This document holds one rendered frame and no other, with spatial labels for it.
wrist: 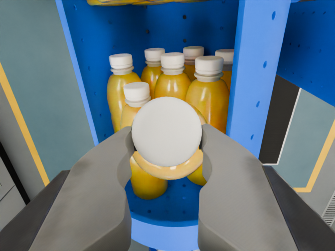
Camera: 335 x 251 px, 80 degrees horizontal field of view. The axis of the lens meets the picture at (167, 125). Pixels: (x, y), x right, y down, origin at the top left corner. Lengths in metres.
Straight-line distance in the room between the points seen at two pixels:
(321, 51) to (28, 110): 1.80
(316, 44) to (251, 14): 0.41
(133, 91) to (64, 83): 1.38
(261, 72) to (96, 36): 0.27
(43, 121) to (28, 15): 0.76
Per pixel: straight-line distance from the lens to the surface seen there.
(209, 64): 0.28
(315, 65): 0.59
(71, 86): 1.64
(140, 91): 0.30
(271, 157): 1.77
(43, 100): 1.79
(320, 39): 0.60
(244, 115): 0.23
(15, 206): 2.38
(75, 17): 0.35
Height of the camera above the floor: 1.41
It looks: 61 degrees down
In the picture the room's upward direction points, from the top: 178 degrees counter-clockwise
